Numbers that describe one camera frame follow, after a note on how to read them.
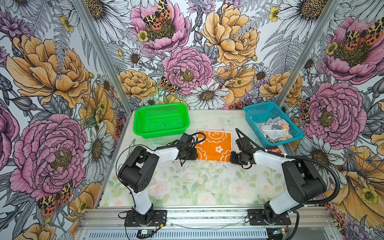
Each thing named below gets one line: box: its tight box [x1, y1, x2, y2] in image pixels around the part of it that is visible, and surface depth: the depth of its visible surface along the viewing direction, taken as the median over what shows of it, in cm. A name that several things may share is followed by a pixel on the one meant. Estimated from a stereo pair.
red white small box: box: [267, 146, 283, 154], surface depth 96 cm
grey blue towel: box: [256, 116, 293, 143], surface depth 102 cm
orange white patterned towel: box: [196, 129, 232, 163], surface depth 102 cm
